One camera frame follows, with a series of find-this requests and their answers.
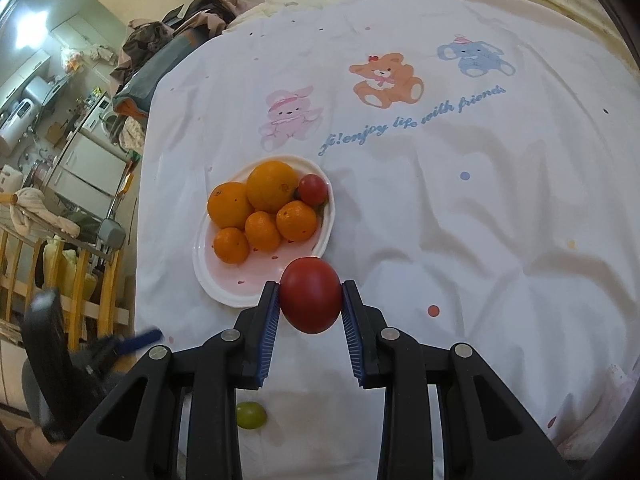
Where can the white kitchen appliance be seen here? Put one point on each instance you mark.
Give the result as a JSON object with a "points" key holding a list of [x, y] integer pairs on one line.
{"points": [[17, 120]]}

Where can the small orange mandarin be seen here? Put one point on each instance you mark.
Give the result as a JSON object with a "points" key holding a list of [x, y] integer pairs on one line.
{"points": [[262, 232], [231, 246]]}

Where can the grey metal stool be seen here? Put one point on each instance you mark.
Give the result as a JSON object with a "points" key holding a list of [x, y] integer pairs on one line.
{"points": [[110, 234]]}

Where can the green grape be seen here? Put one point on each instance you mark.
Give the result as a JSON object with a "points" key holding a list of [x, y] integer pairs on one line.
{"points": [[251, 415]]}

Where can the white washing machine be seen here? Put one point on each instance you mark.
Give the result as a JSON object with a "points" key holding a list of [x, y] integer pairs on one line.
{"points": [[95, 115]]}

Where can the white pink strawberry plate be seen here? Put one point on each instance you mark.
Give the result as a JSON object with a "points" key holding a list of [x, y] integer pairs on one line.
{"points": [[220, 280]]}

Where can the large orange mandarin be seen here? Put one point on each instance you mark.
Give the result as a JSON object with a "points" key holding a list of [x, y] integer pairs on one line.
{"points": [[272, 185]]}

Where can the white wall cabinet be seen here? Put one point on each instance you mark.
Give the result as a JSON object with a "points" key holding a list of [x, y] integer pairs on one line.
{"points": [[85, 30]]}

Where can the large red tomato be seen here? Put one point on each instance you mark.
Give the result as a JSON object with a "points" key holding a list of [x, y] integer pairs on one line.
{"points": [[310, 295]]}

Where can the small red tomato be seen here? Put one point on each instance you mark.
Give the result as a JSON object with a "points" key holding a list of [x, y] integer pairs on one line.
{"points": [[314, 189]]}

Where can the white printed blanket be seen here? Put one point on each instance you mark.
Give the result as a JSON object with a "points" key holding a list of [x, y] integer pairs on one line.
{"points": [[450, 210]]}

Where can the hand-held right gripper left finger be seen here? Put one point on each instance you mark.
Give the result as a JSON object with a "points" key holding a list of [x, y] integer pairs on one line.
{"points": [[269, 335]]}

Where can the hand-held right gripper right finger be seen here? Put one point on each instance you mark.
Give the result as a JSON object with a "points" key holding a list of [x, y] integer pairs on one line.
{"points": [[351, 335]]}

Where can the pile of clothes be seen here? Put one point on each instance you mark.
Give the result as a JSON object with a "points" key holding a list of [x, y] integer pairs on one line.
{"points": [[150, 40]]}

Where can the cream cloth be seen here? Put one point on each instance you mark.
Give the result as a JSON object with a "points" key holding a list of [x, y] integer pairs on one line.
{"points": [[30, 215]]}

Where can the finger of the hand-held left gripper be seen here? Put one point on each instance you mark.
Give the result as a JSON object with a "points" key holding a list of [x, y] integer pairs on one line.
{"points": [[137, 341]]}

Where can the grey orange fabric bag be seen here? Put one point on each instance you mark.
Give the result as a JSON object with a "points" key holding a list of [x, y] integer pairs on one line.
{"points": [[150, 80]]}

